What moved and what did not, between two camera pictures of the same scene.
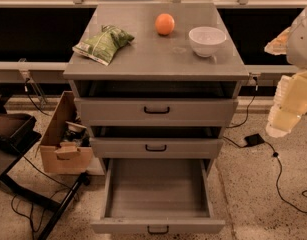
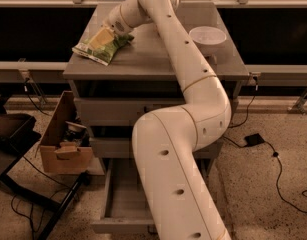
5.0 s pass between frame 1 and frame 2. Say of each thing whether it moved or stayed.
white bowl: stayed
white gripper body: moved
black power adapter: stayed
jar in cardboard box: stayed
